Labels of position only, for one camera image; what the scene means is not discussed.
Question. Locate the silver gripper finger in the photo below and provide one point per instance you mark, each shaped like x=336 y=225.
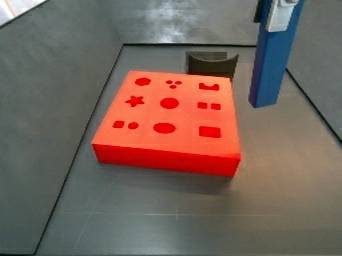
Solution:
x=258 y=12
x=280 y=15

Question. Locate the blue rectangular bar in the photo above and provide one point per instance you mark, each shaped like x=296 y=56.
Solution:
x=272 y=57

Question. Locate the black curved fixture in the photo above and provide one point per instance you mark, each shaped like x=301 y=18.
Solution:
x=212 y=63

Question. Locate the red shape-sorting board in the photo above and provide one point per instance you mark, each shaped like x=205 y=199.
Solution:
x=172 y=121

